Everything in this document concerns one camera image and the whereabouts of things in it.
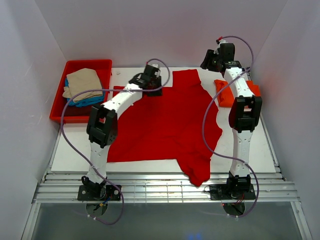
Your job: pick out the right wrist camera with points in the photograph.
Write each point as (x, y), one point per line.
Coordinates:
(225, 50)

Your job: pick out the folded orange t shirt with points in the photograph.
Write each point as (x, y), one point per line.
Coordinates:
(225, 98)

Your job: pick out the red t shirt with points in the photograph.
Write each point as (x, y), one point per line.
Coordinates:
(177, 125)

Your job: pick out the red plastic bin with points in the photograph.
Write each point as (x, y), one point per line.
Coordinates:
(74, 114)

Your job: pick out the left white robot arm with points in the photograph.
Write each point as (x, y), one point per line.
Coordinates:
(102, 128)

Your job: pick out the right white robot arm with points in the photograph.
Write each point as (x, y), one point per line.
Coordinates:
(243, 119)

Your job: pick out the aluminium rail frame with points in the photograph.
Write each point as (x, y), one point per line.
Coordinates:
(156, 181)

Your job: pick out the blue folded t shirt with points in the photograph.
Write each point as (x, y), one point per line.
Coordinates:
(90, 100)

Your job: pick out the beige folded t shirt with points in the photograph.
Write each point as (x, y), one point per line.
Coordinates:
(83, 80)

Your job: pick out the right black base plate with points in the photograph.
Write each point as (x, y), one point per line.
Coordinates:
(221, 192)

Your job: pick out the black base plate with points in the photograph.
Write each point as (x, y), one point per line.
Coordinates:
(108, 192)
(221, 192)

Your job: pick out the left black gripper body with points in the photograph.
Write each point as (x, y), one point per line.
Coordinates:
(157, 84)

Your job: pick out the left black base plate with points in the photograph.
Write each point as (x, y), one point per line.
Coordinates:
(108, 192)

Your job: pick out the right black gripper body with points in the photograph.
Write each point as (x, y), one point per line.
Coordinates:
(211, 61)

